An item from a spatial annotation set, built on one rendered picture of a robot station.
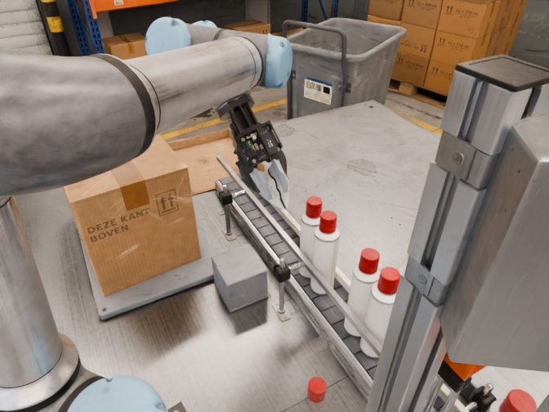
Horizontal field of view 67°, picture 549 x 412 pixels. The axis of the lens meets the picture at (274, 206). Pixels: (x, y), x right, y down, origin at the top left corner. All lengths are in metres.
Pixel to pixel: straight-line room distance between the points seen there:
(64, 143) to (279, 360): 0.67
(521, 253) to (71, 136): 0.32
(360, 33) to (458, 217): 3.22
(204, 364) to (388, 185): 0.81
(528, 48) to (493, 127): 5.08
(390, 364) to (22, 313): 0.40
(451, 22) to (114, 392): 3.75
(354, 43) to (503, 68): 3.24
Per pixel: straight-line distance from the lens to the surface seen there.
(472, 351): 0.37
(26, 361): 0.59
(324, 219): 0.81
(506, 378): 0.92
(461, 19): 3.96
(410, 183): 1.43
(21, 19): 4.61
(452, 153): 0.32
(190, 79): 0.46
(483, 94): 0.31
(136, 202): 0.91
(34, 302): 0.55
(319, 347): 0.92
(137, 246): 0.98
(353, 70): 2.75
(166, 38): 0.69
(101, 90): 0.36
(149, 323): 0.99
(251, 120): 0.76
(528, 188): 0.27
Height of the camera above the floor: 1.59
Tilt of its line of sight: 37 degrees down
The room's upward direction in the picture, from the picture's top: straight up
